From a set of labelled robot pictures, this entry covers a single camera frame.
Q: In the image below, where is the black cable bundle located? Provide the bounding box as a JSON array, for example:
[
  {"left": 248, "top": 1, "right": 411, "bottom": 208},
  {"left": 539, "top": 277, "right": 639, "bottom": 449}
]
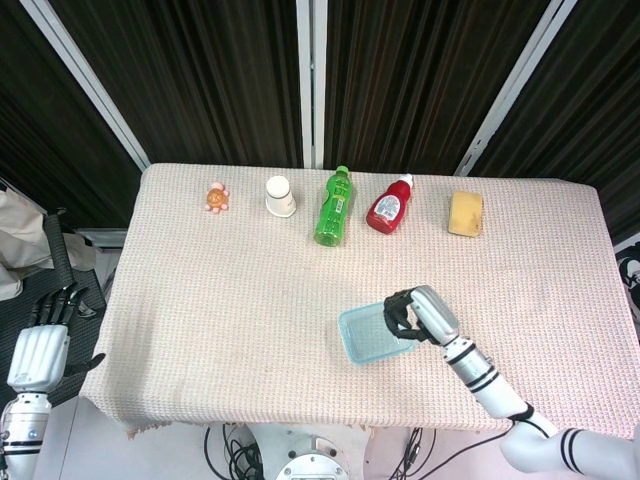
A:
[
  {"left": 203, "top": 423, "right": 266, "bottom": 480},
  {"left": 389, "top": 427, "right": 439, "bottom": 480}
]

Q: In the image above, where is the black pleated curtain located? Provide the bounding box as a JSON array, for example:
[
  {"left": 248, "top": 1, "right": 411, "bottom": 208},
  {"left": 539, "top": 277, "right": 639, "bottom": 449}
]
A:
[
  {"left": 467, "top": 0, "right": 640, "bottom": 241},
  {"left": 0, "top": 0, "right": 144, "bottom": 231},
  {"left": 47, "top": 0, "right": 304, "bottom": 169},
  {"left": 324, "top": 0, "right": 554, "bottom": 174}
]

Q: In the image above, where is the white frame post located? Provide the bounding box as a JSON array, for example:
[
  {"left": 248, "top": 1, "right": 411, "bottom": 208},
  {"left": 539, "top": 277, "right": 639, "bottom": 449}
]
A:
[
  {"left": 453, "top": 0, "right": 581, "bottom": 177},
  {"left": 295, "top": 0, "right": 329, "bottom": 170},
  {"left": 19, "top": 0, "right": 151, "bottom": 170}
]

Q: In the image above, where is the blue plastic lid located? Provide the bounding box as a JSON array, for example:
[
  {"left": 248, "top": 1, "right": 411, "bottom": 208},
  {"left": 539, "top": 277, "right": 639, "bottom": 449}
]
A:
[{"left": 338, "top": 301, "right": 417, "bottom": 366}]

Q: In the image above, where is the green plastic drink bottle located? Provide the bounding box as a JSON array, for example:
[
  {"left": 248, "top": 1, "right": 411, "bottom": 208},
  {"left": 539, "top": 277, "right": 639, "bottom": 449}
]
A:
[{"left": 313, "top": 165, "right": 354, "bottom": 248}]

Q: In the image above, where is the beige fabric bag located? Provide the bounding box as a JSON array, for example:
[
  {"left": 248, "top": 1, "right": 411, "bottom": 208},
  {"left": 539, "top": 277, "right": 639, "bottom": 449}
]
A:
[{"left": 0, "top": 182, "right": 99, "bottom": 301}]

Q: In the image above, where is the pink woven tablecloth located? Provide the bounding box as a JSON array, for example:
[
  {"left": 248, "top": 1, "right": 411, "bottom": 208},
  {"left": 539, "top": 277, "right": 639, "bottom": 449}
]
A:
[{"left": 79, "top": 163, "right": 640, "bottom": 457}]

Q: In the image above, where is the orange pink turtle toy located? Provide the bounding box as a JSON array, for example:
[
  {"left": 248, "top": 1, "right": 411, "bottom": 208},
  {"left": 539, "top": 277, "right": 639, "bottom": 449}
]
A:
[{"left": 203, "top": 181, "right": 235, "bottom": 215}]

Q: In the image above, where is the red ketchup squeeze bottle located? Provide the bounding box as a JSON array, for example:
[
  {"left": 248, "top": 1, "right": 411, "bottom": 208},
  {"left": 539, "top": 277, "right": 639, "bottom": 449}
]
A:
[{"left": 365, "top": 173, "right": 415, "bottom": 235}]

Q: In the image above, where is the grey metal shelf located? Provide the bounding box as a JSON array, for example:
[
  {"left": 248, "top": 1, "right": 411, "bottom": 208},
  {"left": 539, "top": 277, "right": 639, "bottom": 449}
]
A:
[{"left": 74, "top": 227, "right": 129, "bottom": 251}]

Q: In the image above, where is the yellow sponge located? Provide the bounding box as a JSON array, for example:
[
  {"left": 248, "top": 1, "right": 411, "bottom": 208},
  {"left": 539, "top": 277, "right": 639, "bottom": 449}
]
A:
[{"left": 447, "top": 189, "right": 486, "bottom": 237}]

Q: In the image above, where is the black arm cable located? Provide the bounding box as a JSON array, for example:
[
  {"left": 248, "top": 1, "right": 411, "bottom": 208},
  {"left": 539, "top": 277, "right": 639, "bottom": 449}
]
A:
[{"left": 429, "top": 432, "right": 511, "bottom": 480}]

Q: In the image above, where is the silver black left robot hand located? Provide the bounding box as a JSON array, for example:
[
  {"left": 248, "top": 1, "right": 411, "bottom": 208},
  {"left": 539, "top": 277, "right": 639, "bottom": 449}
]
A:
[{"left": 7, "top": 282, "right": 107, "bottom": 401}]

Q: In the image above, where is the white paper cup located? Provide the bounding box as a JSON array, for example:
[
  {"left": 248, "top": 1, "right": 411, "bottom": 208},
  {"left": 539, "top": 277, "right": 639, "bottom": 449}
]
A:
[{"left": 264, "top": 175, "right": 296, "bottom": 219}]

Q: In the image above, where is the black ribbed pole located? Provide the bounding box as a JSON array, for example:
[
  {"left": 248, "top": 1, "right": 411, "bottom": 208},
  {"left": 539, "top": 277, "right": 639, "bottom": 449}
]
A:
[{"left": 43, "top": 208, "right": 81, "bottom": 294}]

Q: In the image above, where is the silver robot torso base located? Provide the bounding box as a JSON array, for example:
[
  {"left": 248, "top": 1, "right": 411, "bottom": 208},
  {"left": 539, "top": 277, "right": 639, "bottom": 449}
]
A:
[{"left": 248, "top": 423, "right": 374, "bottom": 480}]

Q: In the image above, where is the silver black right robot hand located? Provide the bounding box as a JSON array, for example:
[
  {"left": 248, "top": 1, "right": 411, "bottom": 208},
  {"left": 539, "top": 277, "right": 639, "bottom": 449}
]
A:
[{"left": 382, "top": 284, "right": 461, "bottom": 349}]

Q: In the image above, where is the black white printed object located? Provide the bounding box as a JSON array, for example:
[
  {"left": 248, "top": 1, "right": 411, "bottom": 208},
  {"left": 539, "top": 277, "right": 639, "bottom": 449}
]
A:
[{"left": 613, "top": 239, "right": 640, "bottom": 321}]

